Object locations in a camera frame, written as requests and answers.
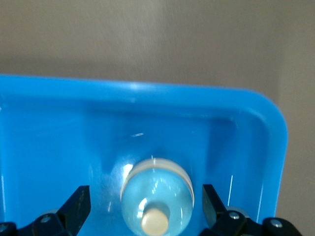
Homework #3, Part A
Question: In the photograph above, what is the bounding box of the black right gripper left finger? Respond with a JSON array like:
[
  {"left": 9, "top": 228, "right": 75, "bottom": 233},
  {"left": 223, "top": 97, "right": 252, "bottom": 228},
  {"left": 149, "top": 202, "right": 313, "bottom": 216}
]
[{"left": 0, "top": 184, "right": 92, "bottom": 236}]

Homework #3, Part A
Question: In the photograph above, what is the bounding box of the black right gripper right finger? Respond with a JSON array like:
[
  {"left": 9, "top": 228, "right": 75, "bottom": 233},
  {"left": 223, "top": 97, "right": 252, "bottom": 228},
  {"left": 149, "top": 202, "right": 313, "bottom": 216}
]
[{"left": 202, "top": 183, "right": 303, "bottom": 236}]

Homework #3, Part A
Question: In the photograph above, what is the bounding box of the light blue call bell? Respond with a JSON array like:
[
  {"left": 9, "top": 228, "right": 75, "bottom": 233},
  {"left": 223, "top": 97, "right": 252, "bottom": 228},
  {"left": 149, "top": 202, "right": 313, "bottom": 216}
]
[{"left": 120, "top": 158, "right": 195, "bottom": 236}]

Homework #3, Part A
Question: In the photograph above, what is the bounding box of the blue plastic tray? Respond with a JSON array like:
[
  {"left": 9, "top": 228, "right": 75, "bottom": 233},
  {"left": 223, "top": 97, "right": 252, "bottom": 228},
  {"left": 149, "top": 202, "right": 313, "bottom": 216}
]
[{"left": 0, "top": 73, "right": 288, "bottom": 236}]

